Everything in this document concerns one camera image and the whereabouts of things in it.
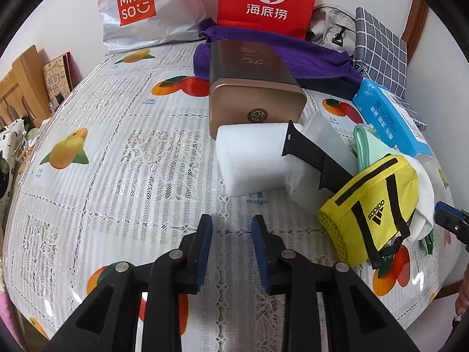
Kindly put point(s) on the mint green cloth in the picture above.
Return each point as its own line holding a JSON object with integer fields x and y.
{"x": 368, "y": 147}

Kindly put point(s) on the purple towel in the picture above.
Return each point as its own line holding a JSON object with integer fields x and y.
{"x": 310, "y": 64}

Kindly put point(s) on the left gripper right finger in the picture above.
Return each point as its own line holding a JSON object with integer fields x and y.
{"x": 324, "y": 302}

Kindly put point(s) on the patterned book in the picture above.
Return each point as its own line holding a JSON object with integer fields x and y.
{"x": 59, "y": 79}

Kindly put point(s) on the grey checked cushion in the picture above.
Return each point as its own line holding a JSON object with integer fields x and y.
{"x": 380, "y": 55}

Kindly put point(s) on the beige backpack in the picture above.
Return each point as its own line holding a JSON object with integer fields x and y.
{"x": 333, "y": 27}

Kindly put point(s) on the wooden chair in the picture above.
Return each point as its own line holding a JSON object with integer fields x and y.
{"x": 23, "y": 91}

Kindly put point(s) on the person right hand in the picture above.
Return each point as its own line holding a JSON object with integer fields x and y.
{"x": 462, "y": 302}

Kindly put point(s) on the blue tissue pack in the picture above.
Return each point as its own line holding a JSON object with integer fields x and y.
{"x": 391, "y": 121}

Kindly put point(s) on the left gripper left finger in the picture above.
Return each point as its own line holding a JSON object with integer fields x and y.
{"x": 107, "y": 318}

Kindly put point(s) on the white foam sponge block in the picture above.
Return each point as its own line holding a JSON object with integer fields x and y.
{"x": 250, "y": 157}

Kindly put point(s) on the yellow Adidas pouch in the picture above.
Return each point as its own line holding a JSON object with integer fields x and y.
{"x": 369, "y": 217}

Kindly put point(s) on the white Miniso plastic bag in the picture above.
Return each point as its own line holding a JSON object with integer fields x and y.
{"x": 134, "y": 24}

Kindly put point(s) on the brown wooden door frame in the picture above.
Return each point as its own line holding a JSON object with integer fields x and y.
{"x": 414, "y": 26}

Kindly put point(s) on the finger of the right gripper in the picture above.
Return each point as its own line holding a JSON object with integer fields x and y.
{"x": 453, "y": 220}

